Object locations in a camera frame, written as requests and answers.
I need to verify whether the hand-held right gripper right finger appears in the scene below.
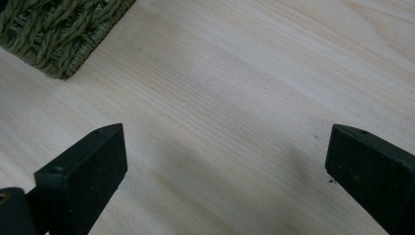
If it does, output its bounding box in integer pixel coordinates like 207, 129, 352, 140
324, 123, 415, 235

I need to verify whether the green woven basket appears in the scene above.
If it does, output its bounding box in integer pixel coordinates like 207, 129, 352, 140
0, 0, 137, 80

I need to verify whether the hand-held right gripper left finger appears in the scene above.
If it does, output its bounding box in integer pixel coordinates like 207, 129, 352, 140
33, 122, 128, 235

